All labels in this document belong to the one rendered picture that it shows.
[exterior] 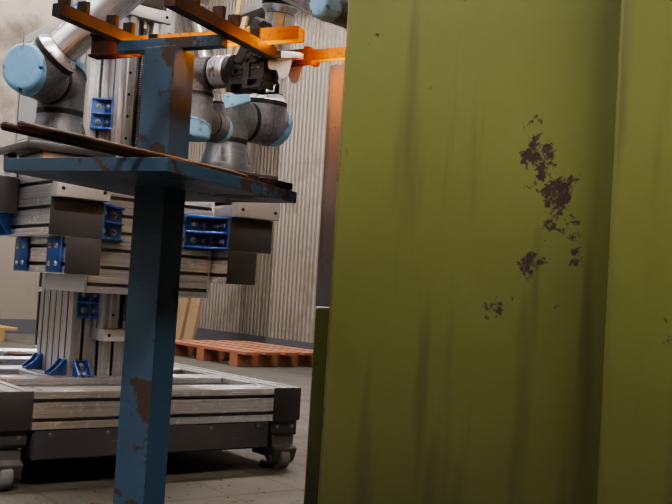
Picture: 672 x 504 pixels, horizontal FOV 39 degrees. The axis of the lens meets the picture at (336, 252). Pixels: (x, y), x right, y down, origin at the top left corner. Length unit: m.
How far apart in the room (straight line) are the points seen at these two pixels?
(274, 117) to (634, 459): 1.91
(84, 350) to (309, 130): 4.95
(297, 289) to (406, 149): 6.02
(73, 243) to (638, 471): 1.59
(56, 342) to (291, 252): 4.81
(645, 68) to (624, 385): 0.36
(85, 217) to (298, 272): 5.07
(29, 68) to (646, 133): 1.60
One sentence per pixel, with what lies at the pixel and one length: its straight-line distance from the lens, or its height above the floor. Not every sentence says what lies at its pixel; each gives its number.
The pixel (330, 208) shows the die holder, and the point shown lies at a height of 0.65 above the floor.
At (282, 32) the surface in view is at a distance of 1.67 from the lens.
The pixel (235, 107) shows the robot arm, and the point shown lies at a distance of 2.73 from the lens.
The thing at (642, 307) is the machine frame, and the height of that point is 0.50.
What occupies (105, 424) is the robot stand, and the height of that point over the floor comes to 0.15.
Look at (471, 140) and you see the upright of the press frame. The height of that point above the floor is 0.71.
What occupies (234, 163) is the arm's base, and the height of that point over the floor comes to 0.84.
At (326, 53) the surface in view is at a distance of 2.06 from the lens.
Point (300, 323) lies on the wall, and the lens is 7.31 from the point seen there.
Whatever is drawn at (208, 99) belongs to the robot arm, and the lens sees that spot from 2.25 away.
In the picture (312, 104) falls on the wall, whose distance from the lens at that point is 7.47.
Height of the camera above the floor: 0.49
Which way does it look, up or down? 3 degrees up
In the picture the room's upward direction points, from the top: 3 degrees clockwise
